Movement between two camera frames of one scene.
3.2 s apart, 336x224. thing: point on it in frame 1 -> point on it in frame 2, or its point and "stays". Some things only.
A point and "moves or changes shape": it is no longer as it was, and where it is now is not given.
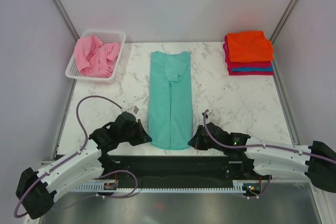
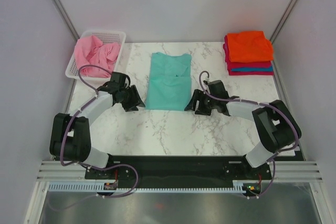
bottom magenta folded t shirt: [258, 73] stays
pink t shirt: [93, 58] stays
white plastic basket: [109, 36] stays
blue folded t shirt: [252, 69] stays
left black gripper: [143, 137] -> [135, 100]
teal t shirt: [170, 117] moves or changes shape
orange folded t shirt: [249, 46] stays
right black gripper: [196, 141] -> [191, 105]
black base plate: [134, 171] stays
